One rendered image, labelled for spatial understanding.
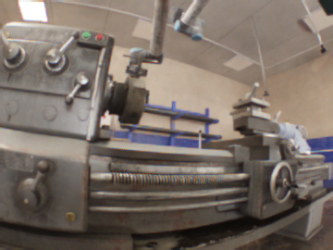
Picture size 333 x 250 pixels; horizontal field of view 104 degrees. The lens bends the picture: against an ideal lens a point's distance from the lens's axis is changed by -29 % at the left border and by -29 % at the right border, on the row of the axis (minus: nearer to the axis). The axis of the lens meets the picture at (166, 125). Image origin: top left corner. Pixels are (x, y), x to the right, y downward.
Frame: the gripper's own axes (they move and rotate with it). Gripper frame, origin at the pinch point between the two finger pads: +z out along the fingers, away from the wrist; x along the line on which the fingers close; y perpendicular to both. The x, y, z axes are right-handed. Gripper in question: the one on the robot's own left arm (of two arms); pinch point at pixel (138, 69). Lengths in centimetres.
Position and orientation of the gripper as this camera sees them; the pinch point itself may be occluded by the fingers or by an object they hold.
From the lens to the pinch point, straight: 102.7
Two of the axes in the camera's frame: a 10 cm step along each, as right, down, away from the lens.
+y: 2.0, -9.7, -1.6
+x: 9.5, 1.5, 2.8
